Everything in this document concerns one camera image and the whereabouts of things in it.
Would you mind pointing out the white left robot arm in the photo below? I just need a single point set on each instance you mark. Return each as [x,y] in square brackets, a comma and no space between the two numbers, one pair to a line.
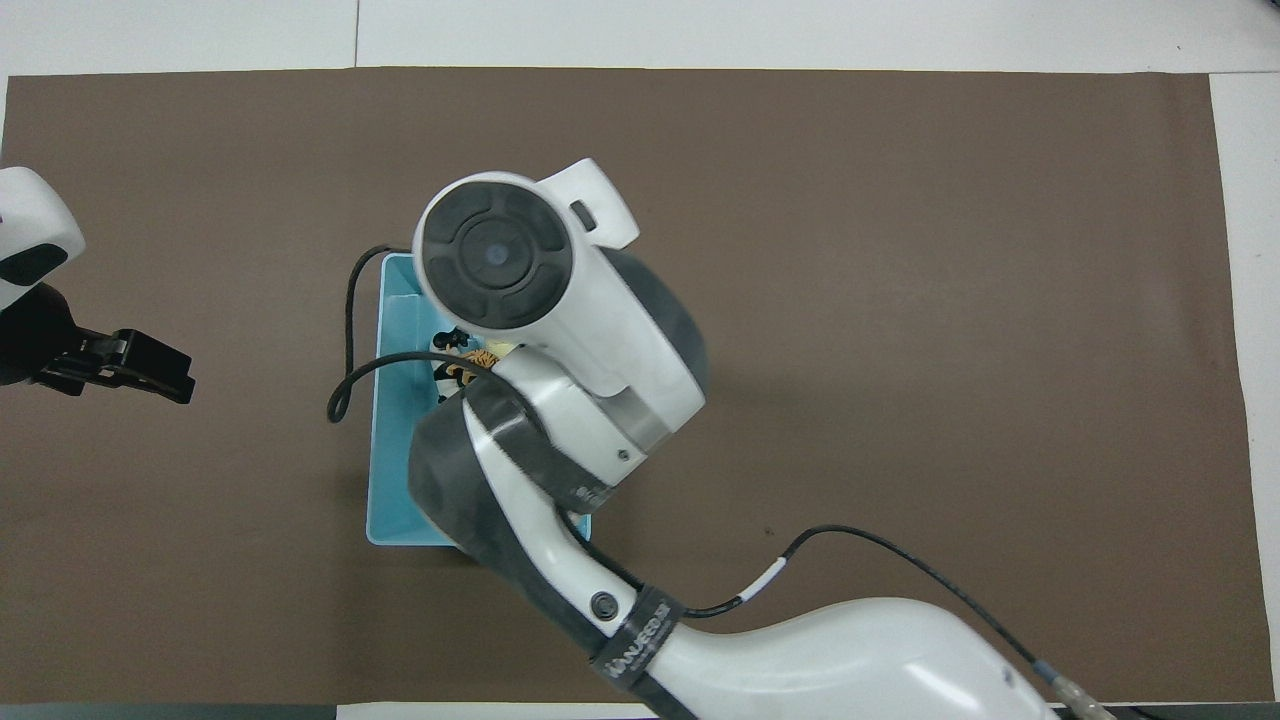
[30,220]

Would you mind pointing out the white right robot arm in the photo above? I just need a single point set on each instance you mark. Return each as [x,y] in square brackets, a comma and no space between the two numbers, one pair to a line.
[600,330]

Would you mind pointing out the light blue storage box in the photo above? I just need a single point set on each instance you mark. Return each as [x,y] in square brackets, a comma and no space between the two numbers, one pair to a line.
[395,460]

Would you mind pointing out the orange striped tiger toy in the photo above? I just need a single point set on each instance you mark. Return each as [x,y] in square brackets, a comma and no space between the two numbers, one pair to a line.
[470,372]

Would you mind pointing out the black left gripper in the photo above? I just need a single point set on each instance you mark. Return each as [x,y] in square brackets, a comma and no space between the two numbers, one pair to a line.
[85,360]

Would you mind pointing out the brown table mat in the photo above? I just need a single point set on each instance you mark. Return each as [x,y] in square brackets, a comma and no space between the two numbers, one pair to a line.
[900,300]

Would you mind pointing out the black and white panda toy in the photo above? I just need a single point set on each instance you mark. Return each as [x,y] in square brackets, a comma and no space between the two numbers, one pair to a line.
[452,340]

